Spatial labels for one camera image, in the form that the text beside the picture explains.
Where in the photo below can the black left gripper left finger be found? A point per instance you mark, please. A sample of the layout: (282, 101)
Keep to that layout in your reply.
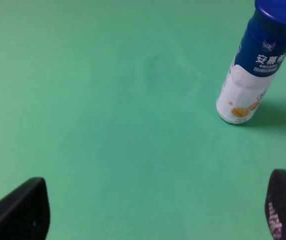
(25, 212)

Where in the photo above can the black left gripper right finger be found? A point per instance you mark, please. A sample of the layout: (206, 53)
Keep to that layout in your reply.
(275, 204)

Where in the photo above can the blue white yogurt bottle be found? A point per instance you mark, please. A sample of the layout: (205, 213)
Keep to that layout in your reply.
(261, 52)

